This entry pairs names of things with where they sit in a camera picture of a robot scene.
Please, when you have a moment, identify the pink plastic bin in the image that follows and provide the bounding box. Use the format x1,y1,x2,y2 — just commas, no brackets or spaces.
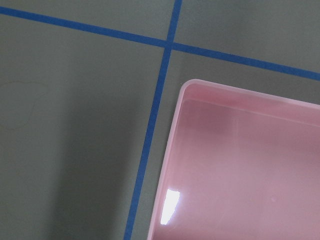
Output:
147,79,320,240

